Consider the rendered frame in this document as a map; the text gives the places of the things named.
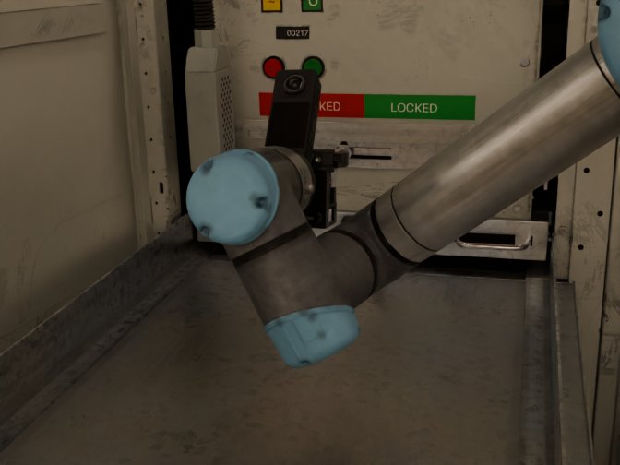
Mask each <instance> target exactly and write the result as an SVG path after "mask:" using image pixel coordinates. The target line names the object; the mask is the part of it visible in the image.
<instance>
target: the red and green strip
mask: <svg viewBox="0 0 620 465"><path fill-rule="evenodd" d="M272 95H273V93H267V92H259V111H260V116H269V113H270V107H271V102H272ZM475 101H476V96H466V95H399V94H334V93H320V101H319V107H318V114H317V117H349V118H394V119H438V120H475Z"/></svg>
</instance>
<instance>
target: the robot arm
mask: <svg viewBox="0 0 620 465"><path fill-rule="evenodd" d="M320 93H321V83H320V81H319V78H318V76H317V73H316V71H315V70H314V69H291V70H280V71H278V72H277V74H276V78H275V84H274V90H273V95H272V102H271V107H270V113H269V119H268V130H267V135H266V141H265V147H262V148H256V149H231V150H228V151H225V152H223V153H222V154H220V155H218V156H216V157H213V158H210V159H208V160H207V161H205V162H204V163H203V164H201V165H200V166H199V167H198V168H197V170H196V171H195V172H194V174H193V175H192V177H191V179H190V181H189V184H188V187H187V191H186V206H187V211H188V214H189V217H190V219H191V221H192V222H193V224H194V225H195V227H196V228H197V229H198V230H199V231H200V232H201V233H202V234H204V235H205V236H206V237H208V238H209V239H210V240H211V241H214V242H216V243H220V244H222V245H223V247H224V249H225V251H226V253H227V255H228V257H229V259H230V260H231V261H232V262H233V264H234V267H235V269H236V271H237V273H238V275H239V277H240V279H241V281H242V283H243V285H244V287H245V289H246V291H247V293H248V295H249V297H250V299H251V301H252V303H253V305H254V307H255V309H256V311H257V313H258V315H259V317H260V319H261V321H262V323H263V325H264V331H265V333H266V334H267V335H269V336H270V338H271V340H272V342H273V343H274V345H275V347H276V349H277V351H278V352H279V354H280V357H281V359H282V360H283V362H285V363H286V364H287V365H289V366H290V367H293V368H301V367H305V366H308V365H311V364H315V363H317V362H320V361H322V360H324V359H326V358H328V357H329V356H331V355H333V354H335V353H337V352H340V351H341V350H343V349H345V348H346V347H348V346H349V345H351V344H352V343H353V342H354V341H356V340H357V338H358V336H359V334H360V330H361V329H360V325H359V323H358V321H357V318H356V316H355V315H356V312H355V310H354V308H355V307H357V306H358V305H360V304H361V303H363V302H364V301H365V300H366V299H368V298H369V297H370V296H372V295H373V294H375V293H376V292H378V291H379V290H381V289H382V288H384V287H385V286H387V285H388V284H390V283H391V282H393V281H395V280H398V279H399V278H400V277H402V276H403V275H404V274H405V273H406V272H408V271H409V270H411V269H412V268H414V267H416V266H418V265H419V264H421V263H422V262H423V261H425V259H427V258H428V257H429V256H431V255H433V254H435V253H436V252H438V251H439V250H441V249H442V248H444V247H446V246H447V245H449V244H451V243H452V242H454V241H456V240H457V239H459V238H460V237H461V236H462V235H464V234H465V233H468V232H469V231H471V230H472V229H474V228H475V227H477V226H479V225H480V224H482V223H483V222H485V221H487V220H489V219H490V218H492V217H493V216H494V215H495V214H497V213H498V212H500V211H502V210H503V209H505V208H507V207H508V206H510V205H512V204H513V203H515V202H516V201H518V200H519V199H521V198H523V197H525V196H526V195H527V194H528V193H530V192H531V191H533V190H535V189H536V188H538V187H539V186H541V185H543V184H545V183H546V182H548V181H549V180H551V179H552V178H554V177H556V176H557V175H558V174H560V173H561V172H563V171H564V170H566V169H568V168H569V167H571V166H572V165H574V164H575V163H577V162H579V161H581V160H582V159H584V158H585V157H587V156H589V155H590V154H591V153H592V152H594V151H595V150H597V149H599V148H601V147H602V146H604V145H605V144H607V143H608V142H610V141H612V140H613V139H615V138H616V137H618V136H620V0H601V1H600V5H599V11H598V36H597V37H596V38H594V39H593V40H592V41H590V42H589V43H587V44H586V45H585V46H583V47H582V48H580V49H579V50H578V51H576V52H575V53H574V54H572V55H571V56H569V57H568V58H567V59H566V60H565V61H563V62H562V63H561V64H559V65H558V66H556V67H555V68H554V69H552V70H551V71H549V72H548V73H547V74H545V75H544V76H543V77H541V78H540V79H538V80H537V81H536V82H534V83H533V84H531V85H530V86H529V87H527V88H526V89H525V90H523V91H522V92H521V93H520V94H518V95H517V96H516V97H514V98H513V99H512V100H510V101H509V102H507V103H506V104H505V105H503V106H502V107H500V108H499V109H498V110H496V111H495V112H494V113H492V114H491V115H489V116H488V117H486V118H485V119H484V120H482V121H481V122H480V123H479V124H478V125H476V126H475V127H474V128H472V129H471V130H469V131H468V132H467V133H465V134H464V135H463V136H461V137H460V138H458V139H457V140H456V141H454V142H453V143H451V144H450V145H449V146H447V147H446V148H445V149H443V150H442V151H440V152H439V153H437V154H436V155H435V156H434V157H433V158H432V159H430V160H429V161H427V162H426V163H425V164H423V165H422V166H420V167H419V168H418V169H416V170H415V171H414V172H412V173H411V174H409V175H408V176H407V177H405V178H404V179H402V180H401V181H400V182H398V183H397V184H396V185H394V186H393V187H391V188H390V189H389V190H388V191H387V192H385V193H384V194H383V195H381V196H380V197H378V198H377V199H375V200H374V201H372V202H371V203H369V204H368V205H367V206H365V207H364V208H363V209H361V210H359V211H358V212H357V213H355V214H354V215H353V216H351V217H350V218H349V219H347V220H346V221H344V222H343V223H341V224H339V225H338V226H336V227H334V228H332V229H330V230H328V231H327V232H324V233H322V234H320V235H318V236H317V237H316V235H315V233H314V231H313V230H312V228H317V229H326V228H327V227H329V226H331V225H333V224H334V223H336V218H337V202H336V176H337V168H343V167H347V166H348V165H349V152H348V151H344V150H337V149H313V147H314V141H315V133H316V121H317V114H318V107H319V101H320ZM330 210H331V221H330V222H328V212H329V211H330Z"/></svg>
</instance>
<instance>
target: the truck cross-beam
mask: <svg viewBox="0 0 620 465"><path fill-rule="evenodd" d="M358 211H359V210H339V209H337V218H336V223H334V224H333V225H331V226H329V227H327V228H326V229H317V228H312V230H313V231H314V233H315V235H316V237H317V236H318V235H320V234H322V233H325V232H327V231H328V230H330V229H332V228H334V227H336V226H338V225H339V224H341V219H342V218H343V217H344V216H353V215H354V214H355V213H357V212H358ZM516 222H531V252H530V259H522V260H539V261H546V260H547V245H548V231H549V213H547V212H532V213H531V219H518V218H498V217H492V218H490V219H489V220H487V221H485V222H483V223H482V224H480V225H479V226H477V227H475V228H474V229H472V230H471V231H469V232H467V233H465V234H464V235H462V236H461V237H460V240H461V242H464V243H476V244H511V245H515V236H516ZM532 239H533V240H532ZM197 240H198V241H202V242H211V240H210V239H209V238H208V237H206V236H205V235H204V234H202V233H201V232H200V231H199V230H197ZM434 255H442V256H474V257H490V258H506V259H515V258H514V255H515V251H511V250H493V249H477V248H464V247H460V246H458V245H457V244H456V242H455V241H454V242H452V243H451V244H449V245H447V246H446V247H444V248H442V249H441V250H439V251H438V252H436V253H435V254H434Z"/></svg>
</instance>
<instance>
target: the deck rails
mask: <svg viewBox="0 0 620 465"><path fill-rule="evenodd" d="M205 261H206V259H205V258H200V257H186V249H185V224H184V217H182V218H181V219H179V220H178V221H176V222H175V223H174V224H172V225H171V226H170V227H168V228H167V229H166V230H164V231H163V232H161V233H160V234H159V235H157V236H156V237H155V238H153V239H152V240H151V241H149V242H148V243H147V244H145V245H144V246H142V247H141V248H140V249H138V250H137V251H136V252H135V253H134V254H133V255H131V256H130V257H128V258H127V259H126V260H124V261H123V262H122V263H120V264H119V265H118V266H116V267H115V268H113V269H112V270H111V271H109V272H108V273H107V274H105V275H104V276H103V277H101V278H100V279H99V280H97V281H96V282H95V283H93V284H92V285H91V286H89V287H88V289H86V290H85V291H84V292H82V293H81V294H79V295H78V296H77V297H75V298H74V299H73V300H71V301H70V302H69V303H67V304H66V305H64V306H63V307H62V308H60V309H59V310H58V311H56V312H55V313H54V314H52V315H51V316H49V317H48V318H47V319H45V320H44V321H43V322H41V323H40V325H38V326H37V327H36V328H34V329H33V330H31V331H30V332H29V333H27V334H26V335H25V336H23V337H22V338H21V339H19V340H18V341H16V342H15V343H14V344H13V345H11V346H10V347H9V348H7V349H6V350H5V351H3V352H2V353H0V452H2V451H3V450H4V449H5V448H6V447H7V446H8V445H9V444H10V443H11V442H12V441H13V440H14V439H16V438H17V437H18V436H19V435H20V434H21V433H22V432H23V431H24V430H25V429H26V428H27V427H28V426H29V425H31V424H32V423H33V422H34V421H35V420H36V419H37V418H38V417H39V416H40V415H41V414H42V413H43V412H44V411H46V410H47V409H48V408H49V407H50V406H51V405H52V404H53V403H54V402H55V401H56V400H57V399H59V398H60V397H61V396H62V395H63V394H64V393H65V392H66V391H67V390H68V389H69V388H70V387H71V386H72V385H74V384H75V383H76V382H77V381H78V380H79V379H80V378H81V377H82V376H83V375H84V374H85V373H86V372H87V371H89V370H90V368H91V367H92V366H93V365H94V364H96V363H97V362H98V361H99V360H100V359H101V358H102V357H103V356H104V355H105V354H106V353H107V352H108V351H109V350H110V349H111V348H112V347H113V346H114V345H115V344H117V343H118V342H119V341H120V340H121V339H122V338H123V337H124V336H125V335H126V334H127V333H128V332H129V331H130V330H132V329H133V328H134V327H135V326H136V325H137V324H138V323H139V322H140V321H141V320H142V319H143V318H144V317H145V316H147V315H148V314H149V313H150V312H151V311H152V310H153V309H154V308H155V307H156V306H157V305H158V304H159V303H161V302H162V301H163V300H164V299H165V298H166V297H167V296H168V295H169V294H170V293H171V292H172V291H173V290H175V289H176V288H177V287H178V286H179V285H180V284H181V283H182V282H183V281H184V280H185V279H186V278H187V277H188V276H190V275H191V274H192V273H193V272H194V271H195V270H196V269H197V268H198V267H199V266H200V265H201V264H202V263H203V262H205ZM519 465H566V440H565V423H564V405H563V388H562V371H561V353H560V336H559V319H558V302H557V284H556V267H555V250H554V236H552V247H551V262H550V276H549V280H540V279H526V291H525V316H524V339H523V363H522V387H521V410H520V434H519Z"/></svg>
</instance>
